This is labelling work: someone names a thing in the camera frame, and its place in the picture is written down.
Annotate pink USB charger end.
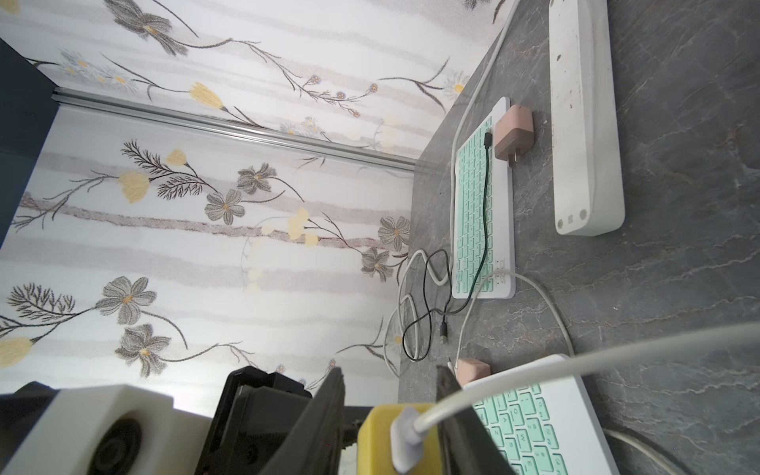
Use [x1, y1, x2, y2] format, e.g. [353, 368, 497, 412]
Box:
[455, 358, 492, 387]

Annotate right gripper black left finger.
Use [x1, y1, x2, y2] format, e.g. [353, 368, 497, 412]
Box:
[255, 367, 346, 474]

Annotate white power strip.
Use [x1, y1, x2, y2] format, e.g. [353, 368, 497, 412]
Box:
[548, 0, 625, 237]

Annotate pink USB charger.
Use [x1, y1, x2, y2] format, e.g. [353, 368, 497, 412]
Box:
[494, 104, 536, 162]

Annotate white power strip cord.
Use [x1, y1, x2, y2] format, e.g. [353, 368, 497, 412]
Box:
[382, 0, 524, 381]

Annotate yellow USB charger cube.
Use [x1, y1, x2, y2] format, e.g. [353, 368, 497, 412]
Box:
[357, 404, 443, 474]

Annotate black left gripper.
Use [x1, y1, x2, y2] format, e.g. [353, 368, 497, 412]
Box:
[195, 366, 368, 474]

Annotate green keyboard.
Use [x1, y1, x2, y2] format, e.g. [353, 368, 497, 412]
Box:
[473, 376, 619, 474]
[452, 97, 516, 299]

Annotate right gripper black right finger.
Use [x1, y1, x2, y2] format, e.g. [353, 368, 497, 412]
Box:
[434, 364, 518, 475]

